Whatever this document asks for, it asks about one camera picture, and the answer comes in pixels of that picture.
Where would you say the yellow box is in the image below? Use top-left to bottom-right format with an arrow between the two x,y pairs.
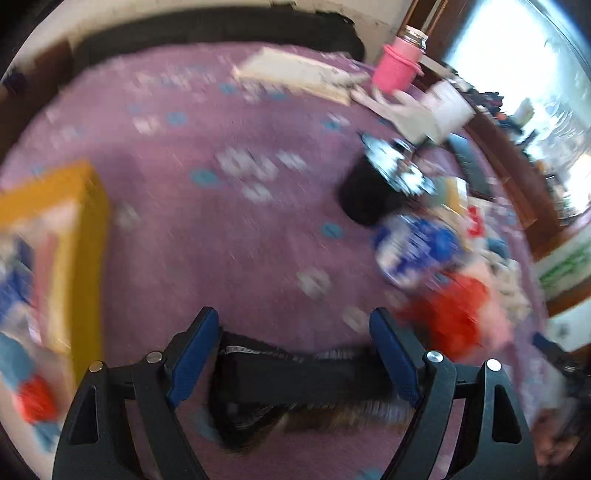
0,161 -> 112,457

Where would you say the white cloth with green trim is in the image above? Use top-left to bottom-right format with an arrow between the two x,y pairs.
351,88 -> 439,144

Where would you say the wooden window frame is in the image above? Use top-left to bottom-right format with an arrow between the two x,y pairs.
402,0 -> 591,264

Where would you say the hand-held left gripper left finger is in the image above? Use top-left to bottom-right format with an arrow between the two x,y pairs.
52,306 -> 220,480

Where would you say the black smartphone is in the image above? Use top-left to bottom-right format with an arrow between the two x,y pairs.
448,136 -> 495,197

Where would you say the pink cup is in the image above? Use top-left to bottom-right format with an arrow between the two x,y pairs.
372,37 -> 426,93

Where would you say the glass jar with metal lid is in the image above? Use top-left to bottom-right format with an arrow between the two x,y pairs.
399,25 -> 430,51

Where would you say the open notebook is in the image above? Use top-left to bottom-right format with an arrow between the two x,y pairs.
233,46 -> 370,104

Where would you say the black headboard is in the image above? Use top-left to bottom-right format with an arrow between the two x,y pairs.
74,9 -> 365,70

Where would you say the black cup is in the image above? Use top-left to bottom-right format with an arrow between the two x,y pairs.
339,134 -> 437,227

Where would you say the black cloth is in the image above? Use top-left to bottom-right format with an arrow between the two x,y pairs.
208,328 -> 416,453

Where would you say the purple floral bedsheet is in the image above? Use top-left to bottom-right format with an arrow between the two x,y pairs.
0,41 -> 555,480

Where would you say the blue and white packet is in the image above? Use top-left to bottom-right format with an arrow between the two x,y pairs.
0,235 -> 38,319
374,212 -> 467,289

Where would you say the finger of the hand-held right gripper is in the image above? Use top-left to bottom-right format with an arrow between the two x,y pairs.
531,331 -> 583,376

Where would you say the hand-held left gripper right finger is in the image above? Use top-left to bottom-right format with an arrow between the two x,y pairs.
369,307 -> 541,480

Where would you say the white cup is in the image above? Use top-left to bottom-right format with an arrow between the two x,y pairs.
418,80 -> 476,141

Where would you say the brown wooden furniture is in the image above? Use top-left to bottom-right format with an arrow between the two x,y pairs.
0,41 -> 75,121

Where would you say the red and blue cloth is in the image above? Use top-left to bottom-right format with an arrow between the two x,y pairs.
18,376 -> 58,423

